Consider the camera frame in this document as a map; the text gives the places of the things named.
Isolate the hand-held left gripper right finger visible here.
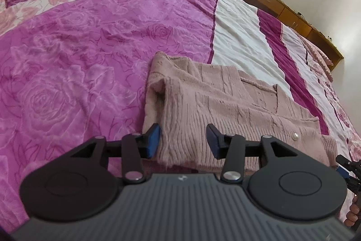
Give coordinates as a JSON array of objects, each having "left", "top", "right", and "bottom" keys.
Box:
[{"left": 206, "top": 124, "right": 298, "bottom": 183}]

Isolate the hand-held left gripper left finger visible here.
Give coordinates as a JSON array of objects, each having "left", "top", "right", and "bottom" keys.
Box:
[{"left": 70, "top": 123, "right": 162, "bottom": 184}]

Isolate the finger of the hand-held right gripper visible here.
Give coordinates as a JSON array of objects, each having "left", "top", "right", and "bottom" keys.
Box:
[
  {"left": 335, "top": 154, "right": 361, "bottom": 171},
  {"left": 336, "top": 167, "right": 361, "bottom": 197}
]

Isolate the pink knitted sweater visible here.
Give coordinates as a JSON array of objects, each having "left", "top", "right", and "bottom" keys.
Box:
[{"left": 142, "top": 51, "right": 339, "bottom": 174}]

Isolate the person's right hand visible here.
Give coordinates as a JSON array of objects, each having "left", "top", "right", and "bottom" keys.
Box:
[{"left": 345, "top": 195, "right": 361, "bottom": 232}]

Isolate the magenta floral bedspread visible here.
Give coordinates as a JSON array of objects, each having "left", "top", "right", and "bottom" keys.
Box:
[{"left": 0, "top": 0, "right": 361, "bottom": 234}]

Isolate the pink knit pillow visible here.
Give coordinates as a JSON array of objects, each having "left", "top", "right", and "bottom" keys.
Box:
[{"left": 303, "top": 39, "right": 334, "bottom": 82}]

